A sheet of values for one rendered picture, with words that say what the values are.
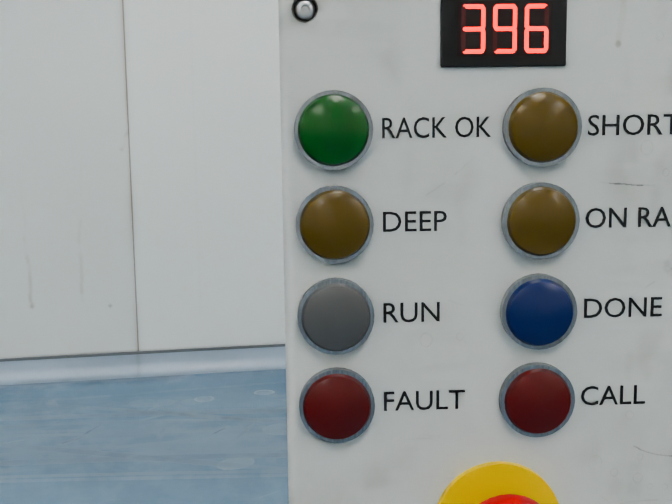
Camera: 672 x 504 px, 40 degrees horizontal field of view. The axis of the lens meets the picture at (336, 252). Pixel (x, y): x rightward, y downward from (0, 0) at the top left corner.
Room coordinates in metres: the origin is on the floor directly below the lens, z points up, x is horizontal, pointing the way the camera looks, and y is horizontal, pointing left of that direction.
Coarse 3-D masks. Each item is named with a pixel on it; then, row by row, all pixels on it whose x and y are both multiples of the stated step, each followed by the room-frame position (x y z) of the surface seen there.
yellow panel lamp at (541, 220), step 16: (528, 192) 0.36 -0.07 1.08; (544, 192) 0.36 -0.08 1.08; (560, 192) 0.36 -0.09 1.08; (512, 208) 0.36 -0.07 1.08; (528, 208) 0.36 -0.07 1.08; (544, 208) 0.36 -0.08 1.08; (560, 208) 0.36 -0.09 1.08; (512, 224) 0.36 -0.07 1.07; (528, 224) 0.36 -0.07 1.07; (544, 224) 0.36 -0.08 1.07; (560, 224) 0.36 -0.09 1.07; (512, 240) 0.36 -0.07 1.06; (528, 240) 0.36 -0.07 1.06; (544, 240) 0.36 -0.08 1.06; (560, 240) 0.36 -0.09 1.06
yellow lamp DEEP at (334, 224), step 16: (336, 192) 0.35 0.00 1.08; (304, 208) 0.35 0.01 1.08; (320, 208) 0.35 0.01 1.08; (336, 208) 0.35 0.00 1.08; (352, 208) 0.35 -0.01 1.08; (304, 224) 0.35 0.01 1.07; (320, 224) 0.35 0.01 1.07; (336, 224) 0.35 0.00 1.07; (352, 224) 0.35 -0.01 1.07; (368, 224) 0.35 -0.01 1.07; (304, 240) 0.35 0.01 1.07; (320, 240) 0.35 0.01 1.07; (336, 240) 0.35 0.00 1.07; (352, 240) 0.35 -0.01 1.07; (320, 256) 0.35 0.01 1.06; (336, 256) 0.35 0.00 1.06
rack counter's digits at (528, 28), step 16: (464, 16) 0.36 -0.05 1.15; (480, 16) 0.36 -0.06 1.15; (496, 16) 0.36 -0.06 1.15; (512, 16) 0.36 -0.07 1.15; (528, 16) 0.36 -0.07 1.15; (544, 16) 0.36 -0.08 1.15; (464, 32) 0.36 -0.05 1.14; (480, 32) 0.36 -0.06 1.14; (496, 32) 0.36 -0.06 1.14; (512, 32) 0.36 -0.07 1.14; (528, 32) 0.36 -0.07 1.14; (544, 32) 0.36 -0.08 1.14; (464, 48) 0.36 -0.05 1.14; (480, 48) 0.36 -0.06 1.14; (496, 48) 0.36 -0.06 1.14; (512, 48) 0.36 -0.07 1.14; (528, 48) 0.36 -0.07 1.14; (544, 48) 0.36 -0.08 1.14
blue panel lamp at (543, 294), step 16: (528, 288) 0.36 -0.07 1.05; (544, 288) 0.36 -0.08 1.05; (560, 288) 0.36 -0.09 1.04; (512, 304) 0.36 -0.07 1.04; (528, 304) 0.36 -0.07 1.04; (544, 304) 0.36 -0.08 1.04; (560, 304) 0.36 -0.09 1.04; (512, 320) 0.36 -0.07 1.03; (528, 320) 0.36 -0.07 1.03; (544, 320) 0.36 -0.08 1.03; (560, 320) 0.36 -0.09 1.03; (528, 336) 0.36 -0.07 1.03; (544, 336) 0.36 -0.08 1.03; (560, 336) 0.36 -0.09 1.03
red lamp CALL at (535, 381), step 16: (512, 384) 0.36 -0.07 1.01; (528, 384) 0.36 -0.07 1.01; (544, 384) 0.36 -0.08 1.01; (560, 384) 0.36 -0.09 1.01; (512, 400) 0.36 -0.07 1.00; (528, 400) 0.36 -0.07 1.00; (544, 400) 0.36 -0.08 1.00; (560, 400) 0.36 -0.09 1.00; (512, 416) 0.36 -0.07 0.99; (528, 416) 0.36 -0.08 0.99; (544, 416) 0.36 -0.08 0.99; (560, 416) 0.36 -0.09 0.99; (528, 432) 0.36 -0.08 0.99; (544, 432) 0.36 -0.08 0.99
